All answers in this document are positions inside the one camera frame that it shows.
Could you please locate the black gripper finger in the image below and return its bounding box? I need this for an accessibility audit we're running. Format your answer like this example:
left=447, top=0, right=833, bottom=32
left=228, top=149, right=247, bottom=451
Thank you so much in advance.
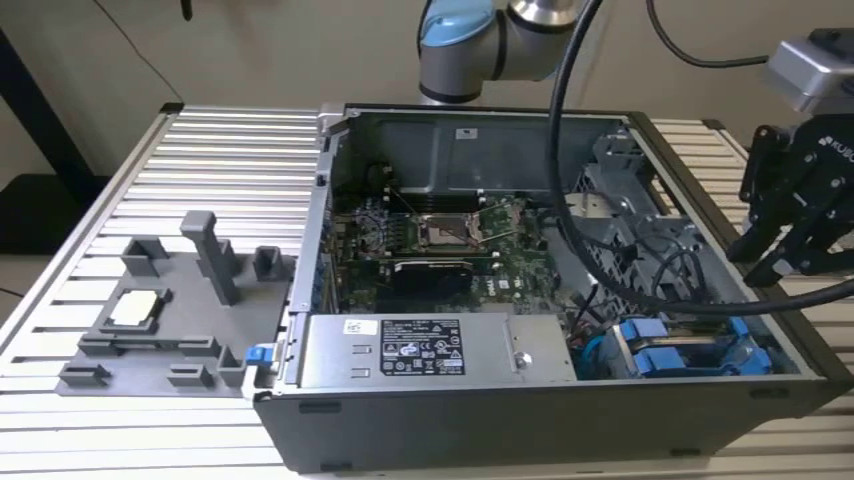
left=744, top=164, right=854, bottom=290
left=726, top=124, right=801, bottom=264

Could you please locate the hard disk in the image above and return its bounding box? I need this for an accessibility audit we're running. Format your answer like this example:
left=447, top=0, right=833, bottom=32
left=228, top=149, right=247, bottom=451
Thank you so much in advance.
left=614, top=315, right=770, bottom=354

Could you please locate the grey metal disk bay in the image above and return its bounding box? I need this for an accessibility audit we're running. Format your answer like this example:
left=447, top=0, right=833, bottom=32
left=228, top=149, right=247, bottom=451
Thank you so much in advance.
left=566, top=127, right=802, bottom=382

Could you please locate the blue disk carrier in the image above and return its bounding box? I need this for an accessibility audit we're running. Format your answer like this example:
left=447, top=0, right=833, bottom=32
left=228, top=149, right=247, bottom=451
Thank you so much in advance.
left=631, top=348, right=777, bottom=377

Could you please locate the green motherboard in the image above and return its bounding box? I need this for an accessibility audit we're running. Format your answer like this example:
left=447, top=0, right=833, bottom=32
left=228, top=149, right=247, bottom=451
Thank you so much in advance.
left=330, top=194, right=583, bottom=316

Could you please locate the CPU socket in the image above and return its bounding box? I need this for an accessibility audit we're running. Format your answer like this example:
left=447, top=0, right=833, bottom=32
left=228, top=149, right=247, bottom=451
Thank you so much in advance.
left=413, top=212, right=493, bottom=251

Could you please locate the black graphics card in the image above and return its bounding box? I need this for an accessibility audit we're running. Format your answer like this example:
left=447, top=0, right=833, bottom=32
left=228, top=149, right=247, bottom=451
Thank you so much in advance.
left=379, top=257, right=493, bottom=314

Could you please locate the black open PC case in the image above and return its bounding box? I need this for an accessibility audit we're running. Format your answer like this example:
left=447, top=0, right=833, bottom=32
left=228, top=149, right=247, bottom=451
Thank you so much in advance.
left=253, top=102, right=854, bottom=474

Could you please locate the silver power supply unit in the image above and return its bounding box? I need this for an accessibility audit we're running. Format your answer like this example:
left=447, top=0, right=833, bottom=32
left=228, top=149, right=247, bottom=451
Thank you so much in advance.
left=297, top=313, right=579, bottom=389

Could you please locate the grey parts rack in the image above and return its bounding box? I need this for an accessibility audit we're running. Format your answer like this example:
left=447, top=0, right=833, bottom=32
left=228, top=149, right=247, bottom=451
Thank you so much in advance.
left=56, top=209, right=299, bottom=399

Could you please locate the silver CPU plate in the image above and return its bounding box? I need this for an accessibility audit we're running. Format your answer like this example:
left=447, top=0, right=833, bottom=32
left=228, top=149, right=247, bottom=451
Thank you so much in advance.
left=110, top=289, right=166, bottom=326

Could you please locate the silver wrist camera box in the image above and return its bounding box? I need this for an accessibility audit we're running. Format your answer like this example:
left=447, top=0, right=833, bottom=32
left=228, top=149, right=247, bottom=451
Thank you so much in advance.
left=762, top=28, right=854, bottom=115

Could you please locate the black disk wire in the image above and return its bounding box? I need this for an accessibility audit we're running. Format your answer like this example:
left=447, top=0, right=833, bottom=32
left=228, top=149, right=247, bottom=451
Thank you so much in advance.
left=650, top=247, right=710, bottom=314

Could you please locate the silver metal bracket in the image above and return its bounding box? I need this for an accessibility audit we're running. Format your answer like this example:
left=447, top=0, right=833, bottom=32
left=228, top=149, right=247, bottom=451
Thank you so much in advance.
left=562, top=192, right=635, bottom=237

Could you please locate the thin black camera cable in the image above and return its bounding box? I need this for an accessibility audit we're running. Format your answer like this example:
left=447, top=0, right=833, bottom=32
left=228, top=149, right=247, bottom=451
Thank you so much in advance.
left=645, top=0, right=770, bottom=69

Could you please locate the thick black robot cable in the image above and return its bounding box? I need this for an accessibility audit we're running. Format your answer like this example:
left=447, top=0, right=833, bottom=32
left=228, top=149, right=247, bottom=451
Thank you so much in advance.
left=546, top=0, right=854, bottom=318

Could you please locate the blue flat cable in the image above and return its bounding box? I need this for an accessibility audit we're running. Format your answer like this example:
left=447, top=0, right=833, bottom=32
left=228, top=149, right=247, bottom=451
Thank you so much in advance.
left=575, top=333, right=607, bottom=380

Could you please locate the thin black wall cable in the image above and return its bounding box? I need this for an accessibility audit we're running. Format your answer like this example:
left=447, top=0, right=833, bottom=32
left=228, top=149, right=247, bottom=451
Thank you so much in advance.
left=92, top=0, right=186, bottom=104

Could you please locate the black desk frame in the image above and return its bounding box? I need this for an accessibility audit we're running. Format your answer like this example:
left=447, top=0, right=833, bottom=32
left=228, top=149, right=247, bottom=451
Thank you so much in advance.
left=0, top=29, right=114, bottom=256

